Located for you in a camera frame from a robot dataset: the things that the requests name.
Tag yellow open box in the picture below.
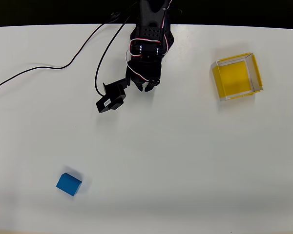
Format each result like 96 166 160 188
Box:
211 52 263 101

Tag red white servo wire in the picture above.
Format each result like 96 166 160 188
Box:
126 38 167 82

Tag black power cable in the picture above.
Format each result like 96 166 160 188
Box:
169 6 183 16

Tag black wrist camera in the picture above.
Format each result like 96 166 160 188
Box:
95 77 130 114

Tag blue cube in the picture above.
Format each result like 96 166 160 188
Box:
55 172 83 196

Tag black camera cable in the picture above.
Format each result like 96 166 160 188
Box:
0 12 135 96

